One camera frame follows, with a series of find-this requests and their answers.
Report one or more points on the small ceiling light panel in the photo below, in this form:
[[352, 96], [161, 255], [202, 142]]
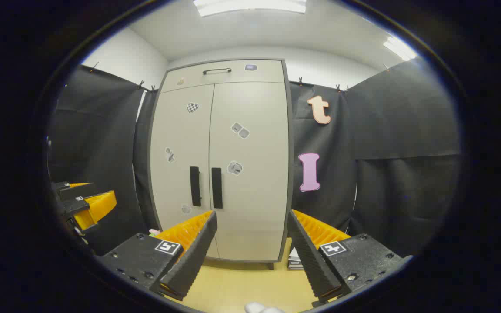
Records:
[[400, 48]]

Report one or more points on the beige shoe cabinet door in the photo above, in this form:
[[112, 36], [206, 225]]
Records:
[[176, 130], [259, 195]]

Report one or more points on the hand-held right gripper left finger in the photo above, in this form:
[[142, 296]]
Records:
[[194, 256]]

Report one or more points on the beige cabinet drawer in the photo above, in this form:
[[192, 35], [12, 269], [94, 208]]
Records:
[[259, 76]]

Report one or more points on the beige double-door shoe cabinet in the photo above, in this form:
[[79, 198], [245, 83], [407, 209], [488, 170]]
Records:
[[291, 174]]

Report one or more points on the white printed boards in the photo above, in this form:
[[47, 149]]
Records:
[[295, 260]]

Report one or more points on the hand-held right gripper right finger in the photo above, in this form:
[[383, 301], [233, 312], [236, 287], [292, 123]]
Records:
[[309, 256]]

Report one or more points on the black backdrop cloth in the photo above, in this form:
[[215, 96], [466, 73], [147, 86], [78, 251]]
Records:
[[385, 130]]

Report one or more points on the pink and green small object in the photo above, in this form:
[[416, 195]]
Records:
[[155, 232]]

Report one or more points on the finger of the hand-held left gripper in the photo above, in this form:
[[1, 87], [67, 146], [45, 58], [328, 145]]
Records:
[[76, 192], [96, 206]]

